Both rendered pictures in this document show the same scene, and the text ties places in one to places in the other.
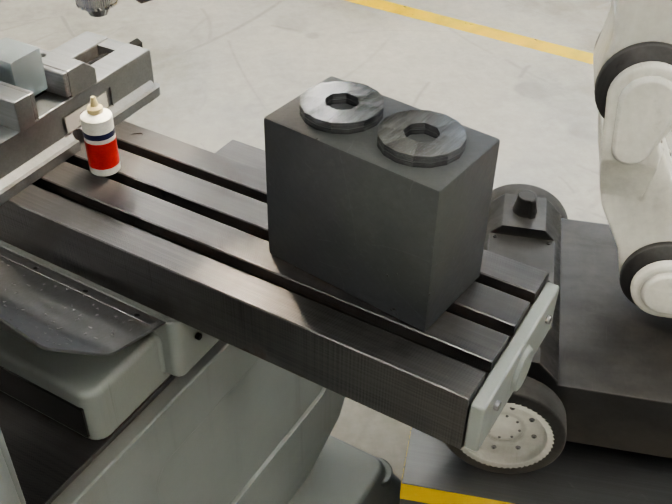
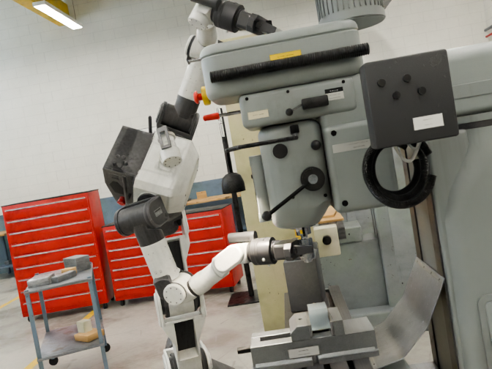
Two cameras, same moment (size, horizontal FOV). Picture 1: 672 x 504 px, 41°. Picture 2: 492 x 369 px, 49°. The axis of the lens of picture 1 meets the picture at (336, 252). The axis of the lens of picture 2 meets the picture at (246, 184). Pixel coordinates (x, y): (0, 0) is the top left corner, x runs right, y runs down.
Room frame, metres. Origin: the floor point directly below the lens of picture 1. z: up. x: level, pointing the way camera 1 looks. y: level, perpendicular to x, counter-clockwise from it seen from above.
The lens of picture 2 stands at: (1.83, 1.72, 1.55)
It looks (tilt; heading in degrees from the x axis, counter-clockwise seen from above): 3 degrees down; 244
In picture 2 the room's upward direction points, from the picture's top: 10 degrees counter-clockwise
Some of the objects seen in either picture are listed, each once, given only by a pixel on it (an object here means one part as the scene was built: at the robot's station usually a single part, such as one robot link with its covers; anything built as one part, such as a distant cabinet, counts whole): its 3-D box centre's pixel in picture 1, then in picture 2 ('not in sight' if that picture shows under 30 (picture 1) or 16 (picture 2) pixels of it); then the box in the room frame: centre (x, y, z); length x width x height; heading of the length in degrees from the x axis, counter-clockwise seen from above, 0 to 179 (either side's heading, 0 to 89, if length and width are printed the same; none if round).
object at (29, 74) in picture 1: (12, 70); (318, 315); (1.06, 0.43, 1.07); 0.06 x 0.05 x 0.06; 61
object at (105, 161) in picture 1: (99, 133); not in sight; (0.99, 0.31, 1.01); 0.04 x 0.04 x 0.11
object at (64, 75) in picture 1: (45, 67); (299, 326); (1.11, 0.40, 1.05); 0.12 x 0.06 x 0.04; 61
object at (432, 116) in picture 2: not in sight; (408, 100); (0.88, 0.72, 1.62); 0.20 x 0.09 x 0.21; 150
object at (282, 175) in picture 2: not in sight; (295, 174); (0.97, 0.28, 1.47); 0.21 x 0.19 x 0.32; 60
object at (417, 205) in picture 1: (376, 195); (304, 276); (0.81, -0.04, 1.06); 0.22 x 0.12 x 0.20; 54
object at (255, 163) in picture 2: not in sight; (261, 188); (1.07, 0.22, 1.44); 0.04 x 0.04 x 0.21; 60
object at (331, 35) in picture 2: not in sight; (280, 65); (0.96, 0.29, 1.81); 0.47 x 0.26 x 0.16; 150
